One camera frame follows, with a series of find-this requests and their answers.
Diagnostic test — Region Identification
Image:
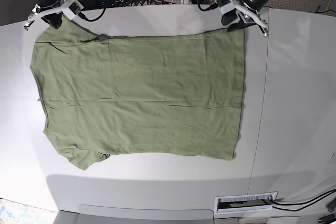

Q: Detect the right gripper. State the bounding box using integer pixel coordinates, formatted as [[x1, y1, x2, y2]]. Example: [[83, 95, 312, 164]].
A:
[[24, 0, 73, 31]]

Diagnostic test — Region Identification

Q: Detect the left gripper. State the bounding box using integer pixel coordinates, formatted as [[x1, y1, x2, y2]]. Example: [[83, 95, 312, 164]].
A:
[[221, 0, 269, 37]]

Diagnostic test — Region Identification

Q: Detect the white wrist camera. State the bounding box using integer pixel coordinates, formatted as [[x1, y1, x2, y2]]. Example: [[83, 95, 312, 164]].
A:
[[215, 0, 234, 14], [62, 0, 83, 20]]

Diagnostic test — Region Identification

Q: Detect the white cable grommet tray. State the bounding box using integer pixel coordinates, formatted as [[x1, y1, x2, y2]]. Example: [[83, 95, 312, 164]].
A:
[[214, 191, 278, 215]]

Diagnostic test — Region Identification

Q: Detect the green T-shirt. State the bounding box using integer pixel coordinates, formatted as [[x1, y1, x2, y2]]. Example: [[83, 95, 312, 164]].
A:
[[30, 19, 245, 170]]

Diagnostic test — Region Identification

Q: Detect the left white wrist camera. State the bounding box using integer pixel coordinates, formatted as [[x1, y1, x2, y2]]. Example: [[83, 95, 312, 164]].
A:
[[215, 0, 234, 14]]

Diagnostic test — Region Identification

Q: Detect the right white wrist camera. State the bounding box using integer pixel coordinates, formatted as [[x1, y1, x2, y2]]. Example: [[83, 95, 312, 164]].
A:
[[62, 0, 83, 20]]

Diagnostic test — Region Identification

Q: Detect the black cable pair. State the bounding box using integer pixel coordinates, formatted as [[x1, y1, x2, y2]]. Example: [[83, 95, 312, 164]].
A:
[[267, 189, 336, 212]]

